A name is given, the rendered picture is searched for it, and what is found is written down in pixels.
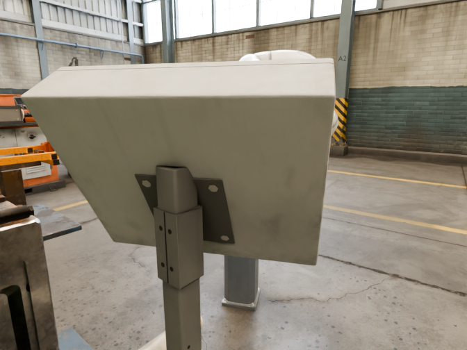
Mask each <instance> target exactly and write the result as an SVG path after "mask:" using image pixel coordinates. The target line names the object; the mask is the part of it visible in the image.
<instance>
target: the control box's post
mask: <svg viewBox="0 0 467 350"><path fill-rule="evenodd" d="M192 178H193V176H192V174H191V173H190V171H189V169H188V168H187V167H174V166H160V165H158V166H156V184H157V197H158V208H160V209H162V210H165V211H168V212H170V213H174V214H176V215H177V214H179V213H182V212H185V211H187V210H190V209H193V208H196V207H197V187H196V185H195V183H194V181H193V180H192ZM163 303H164V315H165V338H166V350H202V333H201V308H200V282H199V279H197V280H196V281H194V282H192V283H191V284H189V285H187V286H185V287H184V288H182V289H180V290H179V289H178V288H176V287H174V286H172V285H170V284H169V283H166V282H165V281H163Z"/></svg>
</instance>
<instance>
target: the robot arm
mask: <svg viewBox="0 0 467 350"><path fill-rule="evenodd" d="M293 59H315V58H314V57H313V56H312V55H310V54H308V53H305V52H302V51H289V50H280V51H266V52H261V53H255V54H254V55H253V54H248V55H246V56H243V57H242V58H241V59H240V60H239V61H250V60H293ZM337 126H338V115H337V114H336V112H335V111H334V120H333V126H332V133H331V136H332V135H333V134H334V132H335V130H336V128H337Z"/></svg>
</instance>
